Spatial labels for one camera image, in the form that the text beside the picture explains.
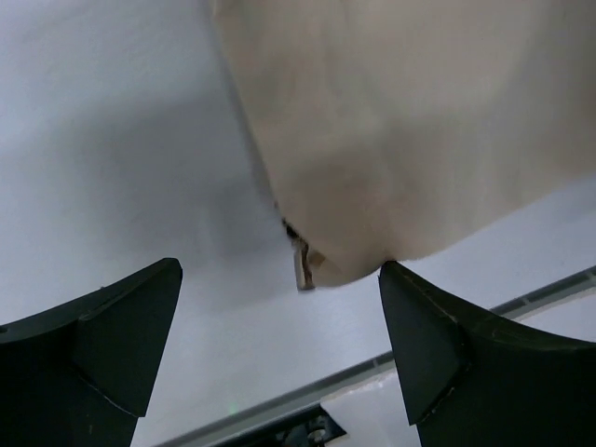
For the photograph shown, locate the aluminium frame rail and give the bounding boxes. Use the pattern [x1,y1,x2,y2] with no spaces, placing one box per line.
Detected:
[164,267,595,446]

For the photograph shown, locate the beige trousers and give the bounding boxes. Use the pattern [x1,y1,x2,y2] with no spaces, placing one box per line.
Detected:
[210,1,595,290]

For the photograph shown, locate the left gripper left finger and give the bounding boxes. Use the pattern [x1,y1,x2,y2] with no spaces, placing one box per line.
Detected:
[1,258,183,447]

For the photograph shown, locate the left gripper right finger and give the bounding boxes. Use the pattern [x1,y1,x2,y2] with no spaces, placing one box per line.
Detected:
[379,262,595,446]

